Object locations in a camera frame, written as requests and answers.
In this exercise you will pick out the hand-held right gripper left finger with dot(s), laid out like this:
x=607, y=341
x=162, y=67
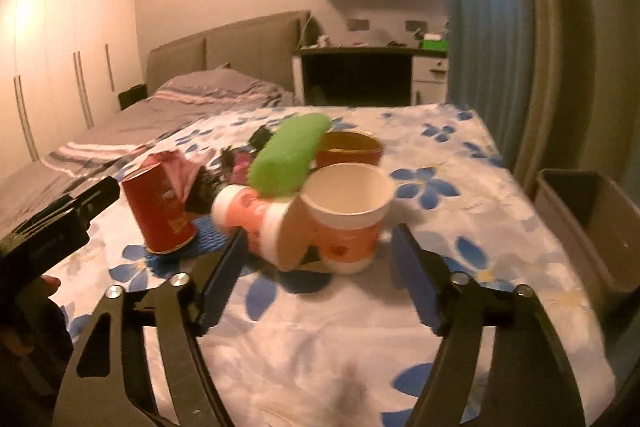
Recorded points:
x=222, y=279

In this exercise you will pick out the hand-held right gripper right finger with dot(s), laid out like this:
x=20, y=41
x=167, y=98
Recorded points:
x=420, y=287

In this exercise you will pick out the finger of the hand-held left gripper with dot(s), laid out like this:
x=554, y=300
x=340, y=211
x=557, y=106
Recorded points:
x=97, y=197

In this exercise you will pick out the red paper cup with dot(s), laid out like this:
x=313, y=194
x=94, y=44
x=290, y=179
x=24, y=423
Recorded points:
x=350, y=156
x=155, y=212

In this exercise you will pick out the orange and white paper cup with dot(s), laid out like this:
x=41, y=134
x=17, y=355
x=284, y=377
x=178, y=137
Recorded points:
x=350, y=242
x=245, y=209

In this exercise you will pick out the red pink wrapper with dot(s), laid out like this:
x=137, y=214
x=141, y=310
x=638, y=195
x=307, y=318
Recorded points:
x=182, y=172

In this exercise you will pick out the green fuzzy cloth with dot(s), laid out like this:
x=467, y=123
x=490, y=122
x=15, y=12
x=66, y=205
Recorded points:
x=285, y=157

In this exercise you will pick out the grey trash bin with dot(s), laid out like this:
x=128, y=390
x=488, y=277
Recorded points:
x=590, y=227

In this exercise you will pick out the person's left hand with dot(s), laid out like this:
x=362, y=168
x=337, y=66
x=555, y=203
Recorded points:
x=50, y=284

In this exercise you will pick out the blue knit mat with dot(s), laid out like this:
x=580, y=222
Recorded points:
x=210, y=237

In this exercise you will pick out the grey striped duvet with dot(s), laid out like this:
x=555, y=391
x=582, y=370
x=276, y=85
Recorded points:
x=115, y=132

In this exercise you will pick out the black plastic bag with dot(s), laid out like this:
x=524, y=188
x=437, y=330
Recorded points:
x=205, y=192

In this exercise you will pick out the blue floral tablecloth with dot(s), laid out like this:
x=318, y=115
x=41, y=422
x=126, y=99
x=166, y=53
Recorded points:
x=475, y=207

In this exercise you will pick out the dark nightstand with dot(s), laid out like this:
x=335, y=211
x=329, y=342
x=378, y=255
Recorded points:
x=132, y=97

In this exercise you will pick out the white wardrobe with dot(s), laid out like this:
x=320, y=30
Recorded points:
x=55, y=57

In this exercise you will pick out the grey pillow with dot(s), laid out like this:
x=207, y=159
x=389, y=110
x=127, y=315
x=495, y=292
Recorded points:
x=215, y=82

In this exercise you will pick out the white drawer cabinet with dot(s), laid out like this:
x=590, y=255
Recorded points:
x=430, y=82

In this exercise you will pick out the grey padded headboard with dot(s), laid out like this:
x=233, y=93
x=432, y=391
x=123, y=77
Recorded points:
x=240, y=47

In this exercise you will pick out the dark top desk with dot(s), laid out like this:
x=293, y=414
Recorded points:
x=355, y=77

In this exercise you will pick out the green box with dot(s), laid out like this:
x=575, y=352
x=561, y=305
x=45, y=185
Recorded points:
x=434, y=44

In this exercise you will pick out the blue curtain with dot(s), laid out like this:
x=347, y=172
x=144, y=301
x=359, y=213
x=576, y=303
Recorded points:
x=480, y=32

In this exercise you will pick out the beige curtain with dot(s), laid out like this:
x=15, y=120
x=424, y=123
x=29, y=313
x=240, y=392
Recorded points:
x=585, y=57

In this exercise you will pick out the grey wall socket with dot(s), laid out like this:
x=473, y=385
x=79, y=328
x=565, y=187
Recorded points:
x=414, y=26

